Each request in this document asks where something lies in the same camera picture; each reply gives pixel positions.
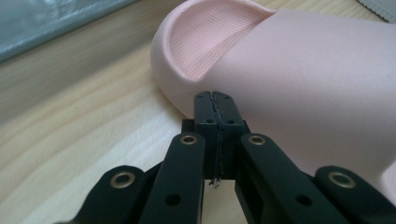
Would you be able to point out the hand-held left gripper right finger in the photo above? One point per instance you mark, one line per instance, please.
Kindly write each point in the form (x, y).
(229, 121)

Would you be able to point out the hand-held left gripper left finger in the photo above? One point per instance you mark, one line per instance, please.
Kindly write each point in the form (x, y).
(210, 124)

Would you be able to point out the pink slipper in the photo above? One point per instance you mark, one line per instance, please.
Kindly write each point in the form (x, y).
(295, 77)

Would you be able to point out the white sneaker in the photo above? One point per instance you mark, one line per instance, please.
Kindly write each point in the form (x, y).
(383, 7)

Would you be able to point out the metal two-tier shoe rack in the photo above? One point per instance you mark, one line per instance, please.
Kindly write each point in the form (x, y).
(37, 21)

